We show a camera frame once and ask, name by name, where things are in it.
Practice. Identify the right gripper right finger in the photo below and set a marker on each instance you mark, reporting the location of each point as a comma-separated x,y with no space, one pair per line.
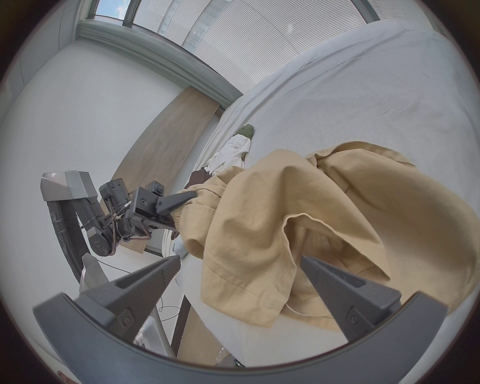
352,300

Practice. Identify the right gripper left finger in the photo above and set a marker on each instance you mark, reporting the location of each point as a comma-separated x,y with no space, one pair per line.
127,300

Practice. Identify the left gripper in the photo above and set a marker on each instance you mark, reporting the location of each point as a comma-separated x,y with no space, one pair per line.
144,204

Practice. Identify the tan shorts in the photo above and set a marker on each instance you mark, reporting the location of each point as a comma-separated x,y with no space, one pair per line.
285,210

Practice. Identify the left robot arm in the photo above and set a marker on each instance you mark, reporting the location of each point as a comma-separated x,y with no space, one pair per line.
67,187

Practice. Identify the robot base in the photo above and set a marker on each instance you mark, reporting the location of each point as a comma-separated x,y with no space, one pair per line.
153,333

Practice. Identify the brown garment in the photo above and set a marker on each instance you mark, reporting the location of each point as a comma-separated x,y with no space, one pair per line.
197,178

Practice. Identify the cream white garment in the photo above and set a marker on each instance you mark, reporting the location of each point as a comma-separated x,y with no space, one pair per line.
232,152

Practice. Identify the green garment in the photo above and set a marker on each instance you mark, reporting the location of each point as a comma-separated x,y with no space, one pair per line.
246,130

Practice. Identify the window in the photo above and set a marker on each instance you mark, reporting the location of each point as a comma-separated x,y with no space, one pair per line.
262,22

